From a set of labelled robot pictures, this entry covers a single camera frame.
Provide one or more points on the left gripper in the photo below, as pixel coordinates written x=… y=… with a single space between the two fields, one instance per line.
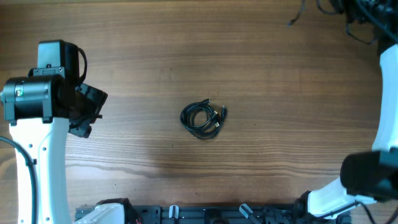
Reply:
x=99 y=98

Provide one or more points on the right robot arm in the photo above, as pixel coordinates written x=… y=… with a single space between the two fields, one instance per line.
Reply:
x=366 y=177

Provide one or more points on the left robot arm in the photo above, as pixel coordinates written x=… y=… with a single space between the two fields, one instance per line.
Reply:
x=42 y=108

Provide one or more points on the black mounting rail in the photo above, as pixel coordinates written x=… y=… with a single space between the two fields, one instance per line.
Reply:
x=154 y=214

